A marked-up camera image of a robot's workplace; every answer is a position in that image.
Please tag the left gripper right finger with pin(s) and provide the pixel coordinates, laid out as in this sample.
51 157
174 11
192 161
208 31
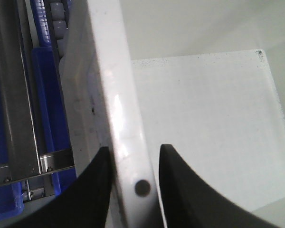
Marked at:
189 202

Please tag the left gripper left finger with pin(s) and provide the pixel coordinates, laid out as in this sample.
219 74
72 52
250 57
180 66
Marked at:
84 204

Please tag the white plastic Totelife bin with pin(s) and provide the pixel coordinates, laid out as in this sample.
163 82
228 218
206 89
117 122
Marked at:
207 76

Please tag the right roller track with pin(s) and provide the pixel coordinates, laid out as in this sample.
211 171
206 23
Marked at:
57 13

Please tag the steel front shelf rail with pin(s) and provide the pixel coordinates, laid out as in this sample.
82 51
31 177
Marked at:
45 164

